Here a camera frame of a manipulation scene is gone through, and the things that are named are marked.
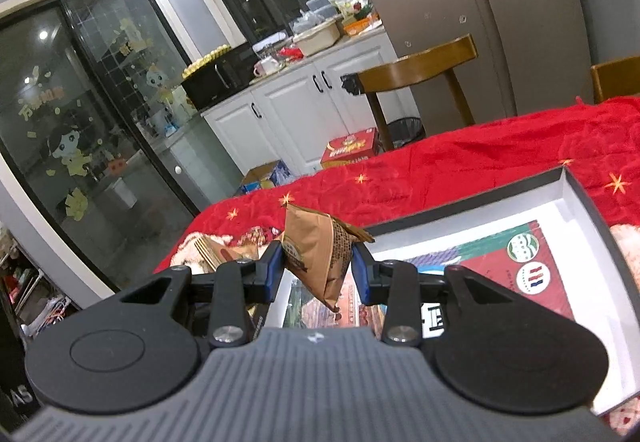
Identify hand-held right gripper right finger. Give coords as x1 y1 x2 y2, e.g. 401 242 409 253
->
350 244 506 348

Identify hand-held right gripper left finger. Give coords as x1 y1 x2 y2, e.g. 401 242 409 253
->
117 242 286 348

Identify brown triangular snack packet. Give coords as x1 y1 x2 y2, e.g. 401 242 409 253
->
278 203 376 313
192 232 261 273

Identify black cardboard box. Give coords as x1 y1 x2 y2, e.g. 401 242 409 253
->
247 165 640 418

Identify blue cardboard box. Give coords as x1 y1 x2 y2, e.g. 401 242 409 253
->
240 159 296 195

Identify red carton box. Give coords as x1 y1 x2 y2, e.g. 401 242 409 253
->
320 127 381 170

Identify red printed blanket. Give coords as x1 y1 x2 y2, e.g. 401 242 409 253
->
152 97 640 438

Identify black mesh trash bin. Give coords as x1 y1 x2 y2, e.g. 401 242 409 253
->
385 117 427 150

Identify white kitchen cabinet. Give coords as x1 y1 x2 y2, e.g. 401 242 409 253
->
200 27 421 175

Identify white bin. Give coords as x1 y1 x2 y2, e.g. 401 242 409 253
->
102 177 137 210

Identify black microwave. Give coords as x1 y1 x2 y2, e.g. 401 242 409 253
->
181 42 258 112

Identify wooden chair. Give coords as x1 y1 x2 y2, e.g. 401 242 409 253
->
342 34 481 153
590 56 640 105

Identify beige plastic basin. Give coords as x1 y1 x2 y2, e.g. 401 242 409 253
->
292 19 343 57

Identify storage rack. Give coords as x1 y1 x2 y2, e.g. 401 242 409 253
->
0 227 76 338

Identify grey plastic bag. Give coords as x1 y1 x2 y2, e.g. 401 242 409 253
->
290 14 326 35

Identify glass sliding door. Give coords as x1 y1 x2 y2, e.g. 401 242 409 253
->
0 0 241 303

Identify orange box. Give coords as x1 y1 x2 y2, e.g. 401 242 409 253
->
342 17 383 35

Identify clear plastic containers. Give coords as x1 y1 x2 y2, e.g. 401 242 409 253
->
300 0 336 23

